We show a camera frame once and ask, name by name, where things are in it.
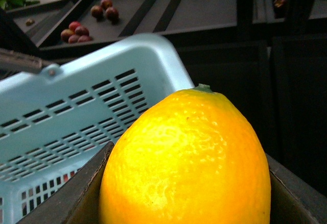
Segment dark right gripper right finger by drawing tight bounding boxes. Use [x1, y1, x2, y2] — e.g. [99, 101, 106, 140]
[267, 155, 326, 223]

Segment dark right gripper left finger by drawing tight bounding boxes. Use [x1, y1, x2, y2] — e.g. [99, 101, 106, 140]
[18, 142, 114, 224]

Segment light blue plastic basket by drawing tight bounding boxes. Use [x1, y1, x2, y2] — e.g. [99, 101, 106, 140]
[1, 34, 193, 223]

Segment yellow lemon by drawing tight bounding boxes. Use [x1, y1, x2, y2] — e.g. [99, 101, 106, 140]
[99, 84, 271, 223]

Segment purple passion fruit pile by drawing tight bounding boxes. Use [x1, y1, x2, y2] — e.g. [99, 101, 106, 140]
[60, 21, 93, 44]

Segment dark wooden display stand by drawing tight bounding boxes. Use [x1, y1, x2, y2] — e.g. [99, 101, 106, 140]
[5, 0, 327, 64]

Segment purple passion fruit trio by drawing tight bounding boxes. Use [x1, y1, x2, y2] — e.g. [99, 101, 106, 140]
[90, 0, 120, 24]

